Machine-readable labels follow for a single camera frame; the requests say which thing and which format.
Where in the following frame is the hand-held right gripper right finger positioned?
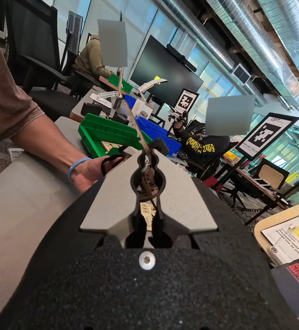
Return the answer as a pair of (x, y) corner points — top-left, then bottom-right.
(149, 150), (218, 243)

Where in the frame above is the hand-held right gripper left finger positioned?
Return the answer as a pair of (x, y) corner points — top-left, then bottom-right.
(80, 151), (146, 248)

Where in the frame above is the long notched wooden strip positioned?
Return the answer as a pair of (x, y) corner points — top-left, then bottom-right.
(122, 99), (158, 209)

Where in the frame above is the wooden gear model assembly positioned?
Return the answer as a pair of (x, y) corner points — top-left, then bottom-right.
(137, 157), (163, 200)

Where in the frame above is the person's left forearm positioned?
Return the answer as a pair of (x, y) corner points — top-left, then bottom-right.
(10, 113), (92, 178)

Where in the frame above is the person's left hand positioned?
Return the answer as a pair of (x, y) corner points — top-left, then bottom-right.
(71, 157), (123, 194)

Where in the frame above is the large blue plastic bin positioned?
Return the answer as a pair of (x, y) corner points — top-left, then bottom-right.
(135, 115), (182, 156)

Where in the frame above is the laser-cut plywood sheet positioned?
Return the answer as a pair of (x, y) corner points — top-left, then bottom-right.
(100, 140), (124, 155)
(139, 202), (156, 231)

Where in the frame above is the white picture card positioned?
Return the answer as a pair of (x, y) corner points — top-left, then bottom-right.
(131, 99), (153, 119)

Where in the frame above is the blue wristband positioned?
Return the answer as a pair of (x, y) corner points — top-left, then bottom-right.
(67, 158), (93, 182)

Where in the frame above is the small blue plastic bin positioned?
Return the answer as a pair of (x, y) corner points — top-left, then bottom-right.
(124, 93), (137, 109)

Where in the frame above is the large green plastic bin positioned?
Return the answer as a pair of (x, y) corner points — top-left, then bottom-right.
(78, 113), (152, 159)

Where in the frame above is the small green plastic bin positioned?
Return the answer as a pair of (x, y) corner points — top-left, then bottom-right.
(108, 73), (133, 94)

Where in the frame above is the upright wooden stick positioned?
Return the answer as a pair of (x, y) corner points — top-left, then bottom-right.
(117, 67), (125, 100)

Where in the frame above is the small black box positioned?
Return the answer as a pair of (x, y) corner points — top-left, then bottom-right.
(81, 102), (103, 116)

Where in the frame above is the tan-backed office chair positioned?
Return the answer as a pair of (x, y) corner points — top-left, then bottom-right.
(249, 158), (290, 191)

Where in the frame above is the black-framed marker tag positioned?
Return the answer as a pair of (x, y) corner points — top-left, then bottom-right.
(235, 112), (299, 161)

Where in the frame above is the white paper sheet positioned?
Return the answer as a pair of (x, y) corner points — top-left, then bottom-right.
(8, 148), (25, 163)

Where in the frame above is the printed instruction sheet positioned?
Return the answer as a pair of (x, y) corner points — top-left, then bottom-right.
(260, 215), (299, 266)

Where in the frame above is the black office chair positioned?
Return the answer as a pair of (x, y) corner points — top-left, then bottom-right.
(4, 0), (72, 93)

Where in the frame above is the brown jacket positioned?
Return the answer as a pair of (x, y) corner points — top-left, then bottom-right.
(0, 14), (45, 145)

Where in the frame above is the black coiled cable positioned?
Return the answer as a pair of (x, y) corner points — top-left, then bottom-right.
(232, 204), (258, 214)

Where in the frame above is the large black wall screen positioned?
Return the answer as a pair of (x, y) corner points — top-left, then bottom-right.
(130, 35), (204, 106)

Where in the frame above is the black camera bar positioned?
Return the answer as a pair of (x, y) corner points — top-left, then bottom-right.
(166, 44), (197, 73)

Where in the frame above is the silver ventilation duct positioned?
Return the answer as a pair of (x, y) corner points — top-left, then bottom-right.
(206, 0), (299, 112)
(152, 0), (267, 107)

